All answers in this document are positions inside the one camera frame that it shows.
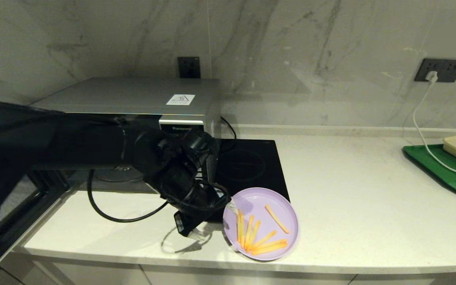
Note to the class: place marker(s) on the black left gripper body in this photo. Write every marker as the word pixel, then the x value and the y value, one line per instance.
pixel 200 209

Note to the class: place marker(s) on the left gripper white-wrapped finger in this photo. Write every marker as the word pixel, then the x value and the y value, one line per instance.
pixel 232 208

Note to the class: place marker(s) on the purple round plate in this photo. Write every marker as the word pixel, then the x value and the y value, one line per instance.
pixel 287 213

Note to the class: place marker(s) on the black glass microwave door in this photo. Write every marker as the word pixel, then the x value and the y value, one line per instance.
pixel 6 221

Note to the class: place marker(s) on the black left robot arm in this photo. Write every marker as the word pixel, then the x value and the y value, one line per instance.
pixel 54 146

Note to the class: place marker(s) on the silver Panasonic microwave oven body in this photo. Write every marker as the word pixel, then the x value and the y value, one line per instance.
pixel 133 93

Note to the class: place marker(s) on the orange french fry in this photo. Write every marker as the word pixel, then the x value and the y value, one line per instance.
pixel 269 249
pixel 249 231
pixel 238 227
pixel 264 239
pixel 242 231
pixel 277 219
pixel 254 234
pixel 271 244

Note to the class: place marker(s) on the black induction cooktop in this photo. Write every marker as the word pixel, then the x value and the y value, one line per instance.
pixel 251 162

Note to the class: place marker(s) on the grey cabinet under counter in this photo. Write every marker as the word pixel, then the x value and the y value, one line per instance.
pixel 232 279

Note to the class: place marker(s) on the white power plug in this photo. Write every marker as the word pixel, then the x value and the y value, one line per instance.
pixel 432 76

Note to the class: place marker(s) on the small dark wall socket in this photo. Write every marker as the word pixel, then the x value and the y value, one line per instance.
pixel 189 67

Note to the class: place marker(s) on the wide dark wall socket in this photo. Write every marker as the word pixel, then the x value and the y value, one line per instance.
pixel 451 70

